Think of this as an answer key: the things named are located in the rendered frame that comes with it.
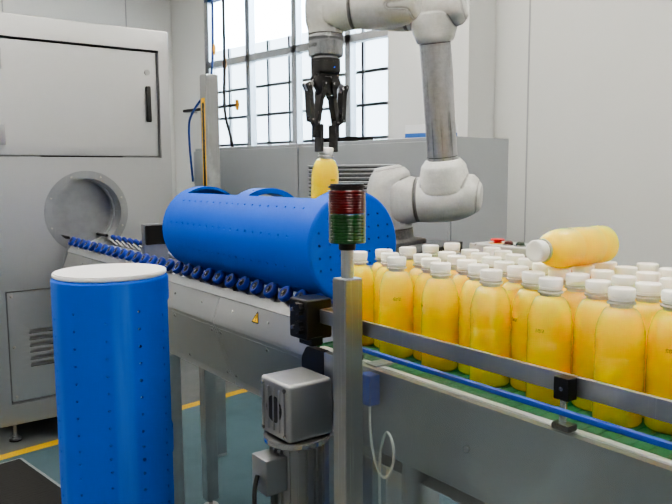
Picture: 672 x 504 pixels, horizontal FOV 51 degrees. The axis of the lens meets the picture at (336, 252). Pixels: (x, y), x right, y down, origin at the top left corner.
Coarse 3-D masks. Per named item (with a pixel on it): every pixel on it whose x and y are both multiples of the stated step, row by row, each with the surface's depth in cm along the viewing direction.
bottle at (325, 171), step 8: (320, 160) 182; (328, 160) 182; (320, 168) 182; (328, 168) 181; (336, 168) 183; (312, 176) 184; (320, 176) 182; (328, 176) 182; (336, 176) 183; (312, 184) 184; (320, 184) 182; (328, 184) 182; (312, 192) 184; (320, 192) 182
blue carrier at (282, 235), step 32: (192, 192) 238; (224, 192) 245; (256, 192) 206; (192, 224) 220; (224, 224) 204; (256, 224) 190; (288, 224) 177; (320, 224) 171; (384, 224) 183; (192, 256) 226; (224, 256) 206; (256, 256) 190; (288, 256) 176; (320, 256) 171; (320, 288) 173
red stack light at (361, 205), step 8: (328, 192) 119; (336, 192) 117; (344, 192) 116; (352, 192) 116; (360, 192) 117; (328, 200) 119; (336, 200) 117; (344, 200) 117; (352, 200) 117; (360, 200) 117; (328, 208) 119; (336, 208) 117; (344, 208) 117; (352, 208) 117; (360, 208) 118
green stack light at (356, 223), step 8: (328, 216) 119; (336, 216) 117; (344, 216) 117; (352, 216) 117; (360, 216) 118; (336, 224) 118; (344, 224) 117; (352, 224) 117; (360, 224) 118; (328, 232) 120; (336, 232) 118; (344, 232) 117; (352, 232) 117; (360, 232) 118; (328, 240) 120; (336, 240) 118; (344, 240) 117; (352, 240) 117; (360, 240) 118
